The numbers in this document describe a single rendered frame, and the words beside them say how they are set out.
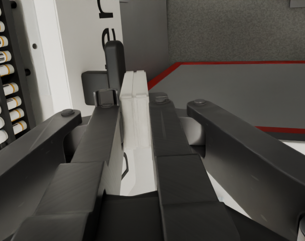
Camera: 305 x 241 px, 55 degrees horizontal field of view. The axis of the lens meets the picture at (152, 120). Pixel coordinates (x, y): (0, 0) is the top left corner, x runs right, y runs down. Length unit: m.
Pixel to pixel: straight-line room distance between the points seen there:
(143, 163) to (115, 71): 0.23
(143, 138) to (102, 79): 0.09
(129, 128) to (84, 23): 0.13
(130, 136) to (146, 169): 0.28
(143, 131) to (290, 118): 0.38
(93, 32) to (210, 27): 0.88
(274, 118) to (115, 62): 0.33
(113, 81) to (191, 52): 0.92
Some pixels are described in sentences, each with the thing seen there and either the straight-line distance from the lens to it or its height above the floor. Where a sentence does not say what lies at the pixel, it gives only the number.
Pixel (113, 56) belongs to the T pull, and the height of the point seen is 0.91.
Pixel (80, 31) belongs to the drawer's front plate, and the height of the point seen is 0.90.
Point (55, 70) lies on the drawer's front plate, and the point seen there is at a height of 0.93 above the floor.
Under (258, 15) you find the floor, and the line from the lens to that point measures 1.11.
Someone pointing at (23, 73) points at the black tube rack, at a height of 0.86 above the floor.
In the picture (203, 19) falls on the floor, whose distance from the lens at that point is 1.12.
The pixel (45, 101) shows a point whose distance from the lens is 0.37.
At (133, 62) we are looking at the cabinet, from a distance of 0.76.
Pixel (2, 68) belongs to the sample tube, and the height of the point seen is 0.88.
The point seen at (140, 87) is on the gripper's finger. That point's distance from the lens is 0.16.
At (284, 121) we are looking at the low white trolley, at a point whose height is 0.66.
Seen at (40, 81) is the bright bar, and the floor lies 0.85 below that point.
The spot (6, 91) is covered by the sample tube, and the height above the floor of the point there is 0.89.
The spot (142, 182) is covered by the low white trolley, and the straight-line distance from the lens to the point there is 0.45.
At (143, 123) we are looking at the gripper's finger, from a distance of 0.15.
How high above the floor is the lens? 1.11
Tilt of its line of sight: 63 degrees down
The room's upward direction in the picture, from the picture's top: 138 degrees counter-clockwise
